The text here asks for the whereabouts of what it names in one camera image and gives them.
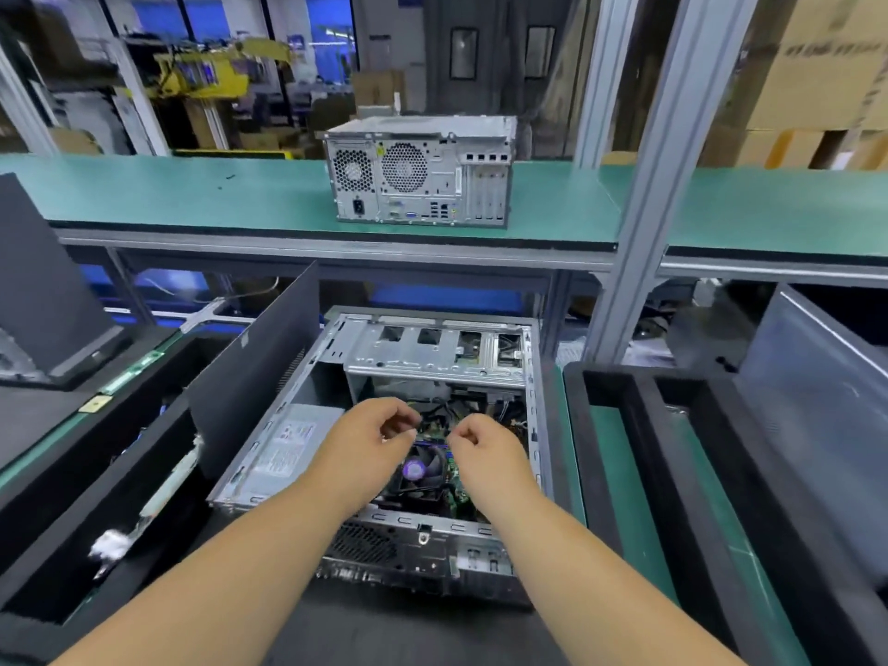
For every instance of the yellow paper label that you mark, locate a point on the yellow paper label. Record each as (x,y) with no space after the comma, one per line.
(94,403)

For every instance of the green upper shelf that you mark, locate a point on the green upper shelf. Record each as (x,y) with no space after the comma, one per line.
(167,194)

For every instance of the black foam tray with boards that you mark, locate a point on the black foam tray with boards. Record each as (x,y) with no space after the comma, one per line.
(42,603)

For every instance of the empty black foam tray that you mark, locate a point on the empty black foam tray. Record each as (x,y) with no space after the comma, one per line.
(611,409)

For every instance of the grey side panel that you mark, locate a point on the grey side panel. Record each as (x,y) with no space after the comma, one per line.
(819,423)

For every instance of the open black computer tower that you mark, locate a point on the open black computer tower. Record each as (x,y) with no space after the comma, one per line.
(35,284)

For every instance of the grey computer case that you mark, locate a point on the grey computer case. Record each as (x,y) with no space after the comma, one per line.
(416,347)

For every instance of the black upright side panel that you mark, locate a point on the black upright side panel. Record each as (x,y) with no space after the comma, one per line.
(250,367)

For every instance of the silver power supply unit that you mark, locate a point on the silver power supply unit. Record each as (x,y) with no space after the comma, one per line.
(285,444)

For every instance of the aluminium frame post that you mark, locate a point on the aluminium frame post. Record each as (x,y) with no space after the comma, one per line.
(604,76)
(666,187)

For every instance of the yellow machine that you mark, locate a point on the yellow machine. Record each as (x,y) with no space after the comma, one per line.
(208,69)

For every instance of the green motherboard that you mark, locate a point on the green motherboard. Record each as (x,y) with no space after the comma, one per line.
(433,431)

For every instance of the silver backed desktop computer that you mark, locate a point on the silver backed desktop computer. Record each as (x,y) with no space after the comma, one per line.
(416,166)

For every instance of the stack of cardboard boxes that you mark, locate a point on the stack of cardboard boxes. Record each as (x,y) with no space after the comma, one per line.
(819,62)

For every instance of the person's right forearm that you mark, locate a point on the person's right forearm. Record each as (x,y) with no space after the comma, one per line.
(611,589)

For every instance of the green memory stick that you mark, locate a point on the green memory stick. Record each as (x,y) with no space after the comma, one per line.
(132,370)

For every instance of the person's right hand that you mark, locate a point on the person's right hand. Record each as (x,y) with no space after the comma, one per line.
(489,462)

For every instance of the person's left hand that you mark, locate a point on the person's left hand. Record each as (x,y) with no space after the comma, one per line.
(364,448)

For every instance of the person's left forearm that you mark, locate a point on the person's left forearm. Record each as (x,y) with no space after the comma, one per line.
(208,583)

